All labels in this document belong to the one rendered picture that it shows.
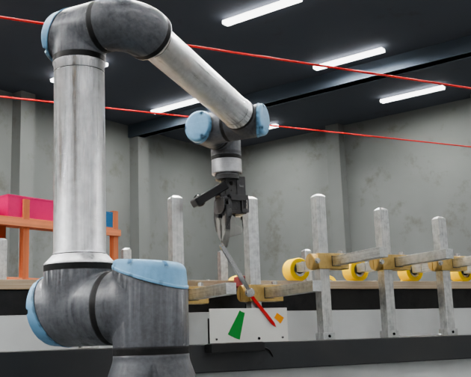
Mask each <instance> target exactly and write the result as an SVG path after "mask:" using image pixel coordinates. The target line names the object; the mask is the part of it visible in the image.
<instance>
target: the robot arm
mask: <svg viewBox="0 0 471 377"><path fill-rule="evenodd" d="M41 41H42V46H43V48H44V49H46V51H45V53H46V56H47V57H48V59H49V60H50V61H52V65H53V67H54V170H53V254H52V256H51V257H50V258H49V259H48V260H47V261H46V262H45V263H44V264H43V277H42V278H40V279H38V280H37V282H36V283H33V285H32V286H31V288H30V290H29V291H28V296H27V299H26V310H28V314H27V319H28V323H29V325H30V327H31V330H32V331H33V332H34V334H35V335H36V337H37V338H38V339H39V340H42V341H43V342H44V343H45V344H48V345H50V346H61V347H65V348H70V347H77V346H113V361H112V365H111V368H110V371H109V374H108V377H196V374H195V371H194V368H193V366H192V364H191V360H190V355H189V322H188V282H187V274H186V269H185V267H184V265H183V264H181V263H178V262H172V261H165V260H142V259H117V260H112V259H111V258H110V257H109V256H108V255H107V253H106V197H105V55H106V54H107V53H110V52H115V51H118V52H125V53H129V54H130V55H132V56H133V57H134V58H137V59H138V60H142V61H145V60H148V61H150V62H151V63H152V64H154V65H155V66H156V67H158V68H159V69H160V70H161V71H162V72H163V73H164V74H166V75H167V76H168V77H169V78H171V79H172V80H173V81H174V82H175V83H177V84H178V85H179V86H180V87H181V88H183V89H184V90H185V91H187V92H188V93H189V94H190V95H192V96H193V98H195V99H196V100H197V101H198V102H200V103H201V104H202V105H204V106H205V107H206V108H207V109H208V110H210V112H211V113H207V112H206V111H195V112H194V113H192V114H191V115H190V116H189V117H188V119H187V120H186V123H185V133H186V135H187V137H188V138H189V139H190V140H191V141H193V142H194V143H195V144H200V145H202V146H204V147H208V148H209V149H211V161H212V176H214V177H215V181H216V182H220V183H219V184H218V185H216V186H215V187H213V188H211V189H209V190H208V191H206V192H204V193H202V194H196V195H195V196H194V199H192V200H191V201H190V203H191V205H192V206H193V207H194V208H195V207H197V206H203V205H204V204H205V202H206V201H208V200H210V199H211V198H213V197H214V196H215V201H214V223H215V229H216V232H217V234H218V238H219V239H220V241H221V243H223V244H224V246H225V248H227V246H228V243H229V239H230V237H232V236H237V235H239V234H241V232H242V228H241V227H240V226H238V225H237V224H236V221H235V217H239V216H241V215H245V214H246V213H247V212H249V198H248V195H246V191H245V177H240V175H241V174H242V166H241V140H243V139H248V138H256V137H257V138H259V137H261V136H264V135H267V133H268V130H269V126H270V120H269V115H268V110H267V108H266V107H265V105H264V104H262V103H257V104H255V105H253V104H252V103H251V102H250V101H248V100H247V99H245V98H244V97H243V96H242V95H241V94H240V93H239V92H238V91H237V90H236V89H234V88H233V87H232V86H231V85H230V84H229V83H228V82H227V81H226V80H224V79H223V78H222V77H221V76H220V75H219V74H218V73H217V72H216V71H214V70H213V69H212V68H211V67H210V66H209V65H208V64H207V63H206V62H205V61H204V60H203V59H202V58H201V57H200V56H199V55H198V54H196V53H195V52H194V51H193V50H192V49H191V48H190V47H189V46H188V45H186V44H185V43H184V42H183V41H182V40H181V39H180V38H179V37H178V36H176V35H175V34H174V33H173V32H172V25H171V23H170V20H169V19H168V18H167V17H166V16H165V15H164V14H163V13H162V12H161V11H160V10H158V9H156V8H154V7H152V6H150V5H148V4H145V3H143V2H140V1H135V0H96V1H90V2H87V3H84V4H80V5H76V6H74V7H66V8H63V9H61V10H59V11H57V12H55V13H52V14H51V15H50V16H48V18H47V19H46V21H45V22H44V24H43V28H42V32H41ZM222 215H223V218H222Z"/></svg>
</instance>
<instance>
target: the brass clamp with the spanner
mask: <svg viewBox="0 0 471 377"><path fill-rule="evenodd" d="M280 285H282V284H249V285H248V286H249V287H250V288H252V289H254V291H255V295H254V297H255V299H256V300H257V301H261V302H277V301H283V297H276V298H265V288H266V287H271V286H280ZM245 290H246V289H245V287H244V285H240V286H239V287H238V289H237V298H238V300H239V301H240V302H250V301H253V300H252V299H251V297H247V296H246V295H245Z"/></svg>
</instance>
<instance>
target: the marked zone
mask: <svg viewBox="0 0 471 377"><path fill-rule="evenodd" d="M243 321H244V312H241V311H239V312H238V315H237V317H236V318H235V321H234V323H233V325H232V327H231V329H230V331H229V333H228V335H230V336H231V337H234V338H236V339H239V340H240V336H241V330H242V325H243Z"/></svg>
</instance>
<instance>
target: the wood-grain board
mask: <svg viewBox="0 0 471 377"><path fill-rule="evenodd" d="M36 282H37V280H0V289H30V288H31V286H32V285H33V283H36ZM187 282H188V286H198V285H197V283H203V285H204V286H211V285H215V284H220V283H234V281H187ZM271 282H272V281H261V284H271ZM299 282H304V281H277V284H282V285H285V284H291V283H299ZM451 282H452V289H471V281H451ZM393 287H394V289H437V282H436V281H393ZM330 289H379V286H378V281H330Z"/></svg>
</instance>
